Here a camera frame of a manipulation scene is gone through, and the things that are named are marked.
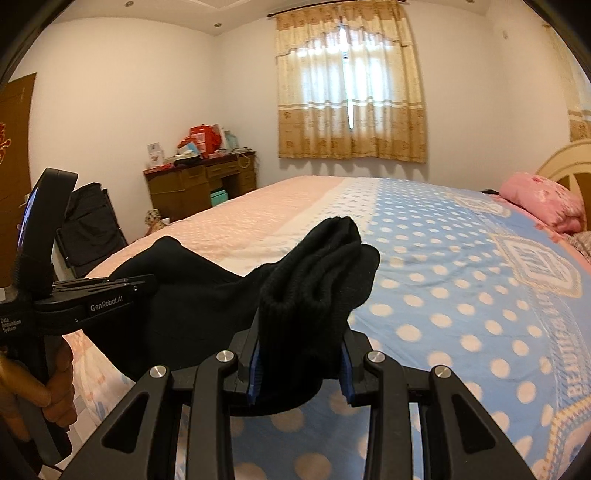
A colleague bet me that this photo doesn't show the grey floral pillow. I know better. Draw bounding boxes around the grey floral pillow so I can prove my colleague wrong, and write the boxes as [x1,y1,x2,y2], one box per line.
[568,231,591,268]

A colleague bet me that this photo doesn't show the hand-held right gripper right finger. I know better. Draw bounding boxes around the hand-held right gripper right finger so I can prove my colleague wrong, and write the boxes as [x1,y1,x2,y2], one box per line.
[338,331,539,480]

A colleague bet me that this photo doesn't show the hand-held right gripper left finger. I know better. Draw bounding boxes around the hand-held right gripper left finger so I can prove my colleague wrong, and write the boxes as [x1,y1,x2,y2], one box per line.
[60,330,264,480]

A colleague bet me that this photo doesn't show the beige patterned window curtain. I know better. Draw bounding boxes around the beige patterned window curtain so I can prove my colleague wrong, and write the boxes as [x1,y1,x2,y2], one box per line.
[274,1,428,163]

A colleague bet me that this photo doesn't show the bed with patterned sheet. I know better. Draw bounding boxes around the bed with patterned sheet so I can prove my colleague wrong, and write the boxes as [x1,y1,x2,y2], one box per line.
[60,175,591,480]

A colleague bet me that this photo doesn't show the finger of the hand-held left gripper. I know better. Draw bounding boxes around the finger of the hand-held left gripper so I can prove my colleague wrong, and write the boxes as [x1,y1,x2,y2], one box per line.
[54,274,157,301]

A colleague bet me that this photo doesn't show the pink floral pillow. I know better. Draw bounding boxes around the pink floral pillow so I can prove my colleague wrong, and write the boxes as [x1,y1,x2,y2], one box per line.
[499,172,586,234]

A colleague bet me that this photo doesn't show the black folding chair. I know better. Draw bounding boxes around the black folding chair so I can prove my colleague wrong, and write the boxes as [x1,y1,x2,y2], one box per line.
[55,182,129,278]

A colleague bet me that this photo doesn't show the black pants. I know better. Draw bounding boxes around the black pants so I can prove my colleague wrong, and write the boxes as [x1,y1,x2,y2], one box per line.
[108,216,380,414]

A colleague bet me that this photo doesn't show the brown wooden desk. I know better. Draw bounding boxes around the brown wooden desk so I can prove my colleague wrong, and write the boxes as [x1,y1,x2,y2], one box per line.
[143,150,257,221]

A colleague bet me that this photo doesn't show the person's left hand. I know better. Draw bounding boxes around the person's left hand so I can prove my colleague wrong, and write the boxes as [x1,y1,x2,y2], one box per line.
[0,342,77,439]

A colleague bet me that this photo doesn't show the pile of red gift boxes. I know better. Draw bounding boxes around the pile of red gift boxes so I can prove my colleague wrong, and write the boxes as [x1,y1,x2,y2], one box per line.
[175,124,227,160]

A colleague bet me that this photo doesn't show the brown wooden door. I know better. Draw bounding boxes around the brown wooden door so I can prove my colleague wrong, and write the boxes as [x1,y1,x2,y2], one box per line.
[0,73,38,287]

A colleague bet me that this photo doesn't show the cream wooden headboard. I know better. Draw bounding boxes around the cream wooden headboard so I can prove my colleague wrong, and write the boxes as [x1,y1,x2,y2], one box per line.
[538,141,591,232]

